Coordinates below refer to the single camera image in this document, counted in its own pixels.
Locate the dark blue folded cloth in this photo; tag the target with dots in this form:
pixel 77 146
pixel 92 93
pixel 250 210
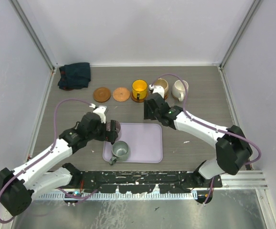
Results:
pixel 75 76

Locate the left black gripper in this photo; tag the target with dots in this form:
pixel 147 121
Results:
pixel 110 136

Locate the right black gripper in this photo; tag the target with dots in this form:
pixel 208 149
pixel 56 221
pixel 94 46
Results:
pixel 147 114

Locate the grey ceramic mug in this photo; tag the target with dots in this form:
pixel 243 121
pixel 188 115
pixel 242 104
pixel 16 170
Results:
pixel 120 152

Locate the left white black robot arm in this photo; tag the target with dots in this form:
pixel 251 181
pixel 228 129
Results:
pixel 17 199

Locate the aluminium front rail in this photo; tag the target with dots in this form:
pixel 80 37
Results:
pixel 243 180

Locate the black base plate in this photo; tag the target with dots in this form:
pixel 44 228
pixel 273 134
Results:
pixel 137 182

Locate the beige ceramic mug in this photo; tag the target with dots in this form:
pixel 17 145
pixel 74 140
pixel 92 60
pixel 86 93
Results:
pixel 164 84

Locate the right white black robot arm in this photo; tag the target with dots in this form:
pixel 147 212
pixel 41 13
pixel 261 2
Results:
pixel 232 151

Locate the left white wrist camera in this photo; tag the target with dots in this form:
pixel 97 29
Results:
pixel 101 111

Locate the white ceramic mug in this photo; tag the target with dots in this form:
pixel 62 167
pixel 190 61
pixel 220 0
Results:
pixel 179 90

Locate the yellow mug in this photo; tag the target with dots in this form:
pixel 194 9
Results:
pixel 139 89

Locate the white slotted cable duct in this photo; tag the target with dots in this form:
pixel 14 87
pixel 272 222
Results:
pixel 57 195

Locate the dark brown wooden coaster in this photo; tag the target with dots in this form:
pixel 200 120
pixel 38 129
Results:
pixel 138 100

